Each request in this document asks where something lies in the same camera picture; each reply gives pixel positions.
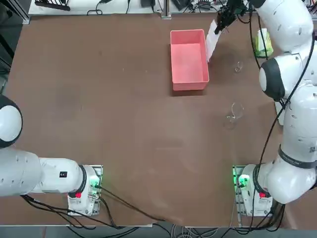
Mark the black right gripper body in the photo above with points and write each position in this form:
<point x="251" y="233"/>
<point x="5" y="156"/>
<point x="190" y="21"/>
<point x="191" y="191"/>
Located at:
<point x="234" y="6"/>

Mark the white tissue sheet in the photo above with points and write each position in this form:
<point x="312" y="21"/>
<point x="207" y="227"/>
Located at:
<point x="212" y="42"/>

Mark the small glass beaker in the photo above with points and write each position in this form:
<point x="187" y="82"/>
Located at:
<point x="239" y="67"/>

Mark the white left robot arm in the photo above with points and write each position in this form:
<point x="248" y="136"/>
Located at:
<point x="19" y="173"/>

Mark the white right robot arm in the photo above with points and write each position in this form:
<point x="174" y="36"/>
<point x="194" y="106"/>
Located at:
<point x="297" y="124"/>

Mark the pink plastic bin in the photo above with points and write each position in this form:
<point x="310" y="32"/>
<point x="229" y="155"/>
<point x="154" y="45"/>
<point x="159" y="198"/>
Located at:
<point x="188" y="62"/>

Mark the green tissue pack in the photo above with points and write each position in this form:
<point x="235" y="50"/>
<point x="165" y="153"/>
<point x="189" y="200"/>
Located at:
<point x="266" y="48"/>

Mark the large glass beaker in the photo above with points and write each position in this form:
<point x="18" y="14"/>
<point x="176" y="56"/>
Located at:
<point x="232" y="116"/>

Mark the black power adapter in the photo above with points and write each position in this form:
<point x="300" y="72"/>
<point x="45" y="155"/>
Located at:
<point x="148" y="3"/>
<point x="180" y="4"/>

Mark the aluminium post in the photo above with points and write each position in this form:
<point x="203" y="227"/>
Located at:
<point x="166" y="10"/>

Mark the aluminium frame rail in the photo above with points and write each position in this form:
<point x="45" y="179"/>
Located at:
<point x="19" y="11"/>

